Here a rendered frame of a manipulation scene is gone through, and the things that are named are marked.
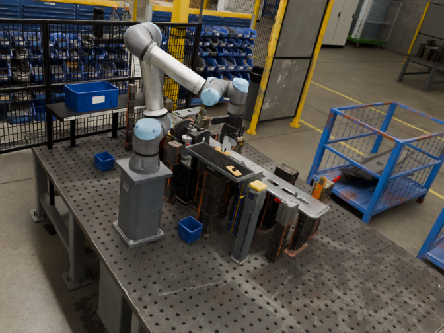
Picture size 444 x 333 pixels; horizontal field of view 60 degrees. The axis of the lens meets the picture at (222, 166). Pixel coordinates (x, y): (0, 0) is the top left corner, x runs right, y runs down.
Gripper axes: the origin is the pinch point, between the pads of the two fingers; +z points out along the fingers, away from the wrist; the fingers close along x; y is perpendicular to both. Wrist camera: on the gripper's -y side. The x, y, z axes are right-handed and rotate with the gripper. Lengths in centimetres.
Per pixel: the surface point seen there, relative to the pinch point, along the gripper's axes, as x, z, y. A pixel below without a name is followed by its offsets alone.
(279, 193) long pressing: 23.3, 23.2, 25.8
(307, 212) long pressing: 19, 23, 45
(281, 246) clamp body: 11, 43, 40
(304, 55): 360, 16, -122
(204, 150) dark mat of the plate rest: 1.9, 7.2, -12.3
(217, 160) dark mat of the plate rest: -0.9, 7.2, -1.5
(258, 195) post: -7.1, 10.2, 27.5
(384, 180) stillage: 199, 68, 53
